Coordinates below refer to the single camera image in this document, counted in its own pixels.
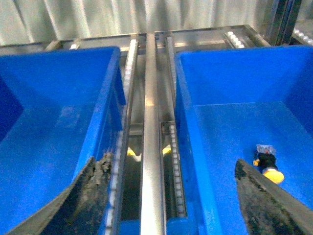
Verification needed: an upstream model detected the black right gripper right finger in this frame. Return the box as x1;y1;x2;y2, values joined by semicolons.
235;159;313;235

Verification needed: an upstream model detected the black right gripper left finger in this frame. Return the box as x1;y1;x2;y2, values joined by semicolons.
8;153;114;235

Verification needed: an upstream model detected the yellow mushroom push button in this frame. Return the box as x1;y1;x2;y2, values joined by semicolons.
253;144;285;184

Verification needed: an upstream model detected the white roller track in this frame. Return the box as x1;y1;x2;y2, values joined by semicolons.
99;39;139;235

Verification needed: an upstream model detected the blue source bin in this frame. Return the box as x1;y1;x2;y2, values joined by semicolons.
0;47;126;234

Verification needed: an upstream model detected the blue target bin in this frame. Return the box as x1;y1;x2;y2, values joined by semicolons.
172;46;313;235

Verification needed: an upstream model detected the metal divider rail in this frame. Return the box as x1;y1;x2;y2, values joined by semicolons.
140;33;166;235

